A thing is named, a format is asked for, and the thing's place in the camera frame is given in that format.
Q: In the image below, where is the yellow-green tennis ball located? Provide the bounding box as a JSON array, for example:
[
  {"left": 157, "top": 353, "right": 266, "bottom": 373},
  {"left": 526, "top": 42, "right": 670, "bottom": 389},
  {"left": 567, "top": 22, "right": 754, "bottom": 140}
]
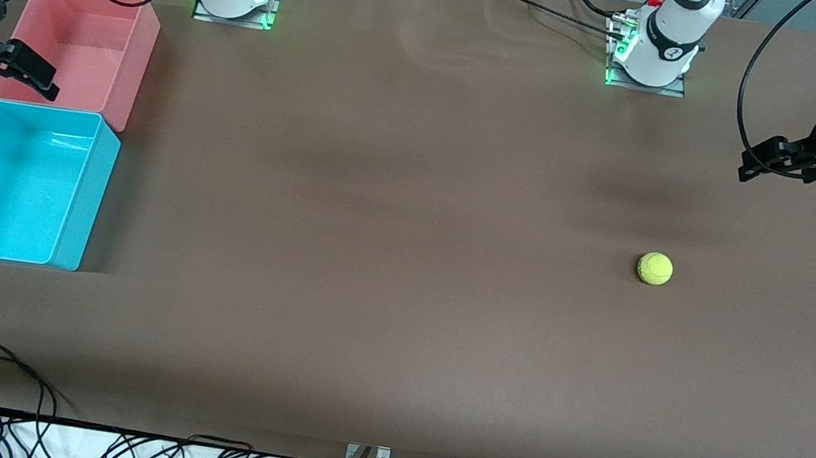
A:
[{"left": 634, "top": 250, "right": 676, "bottom": 288}]

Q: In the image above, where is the pink plastic bin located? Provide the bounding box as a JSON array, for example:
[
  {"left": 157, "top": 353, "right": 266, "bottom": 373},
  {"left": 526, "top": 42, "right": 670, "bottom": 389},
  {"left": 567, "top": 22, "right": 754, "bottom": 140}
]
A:
[{"left": 0, "top": 0, "right": 165, "bottom": 137}]

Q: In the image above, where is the blue plastic bin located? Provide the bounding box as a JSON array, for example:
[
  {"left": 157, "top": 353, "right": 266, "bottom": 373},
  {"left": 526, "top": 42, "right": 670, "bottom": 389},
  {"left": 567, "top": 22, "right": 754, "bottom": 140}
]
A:
[{"left": 0, "top": 98, "right": 126, "bottom": 276}]

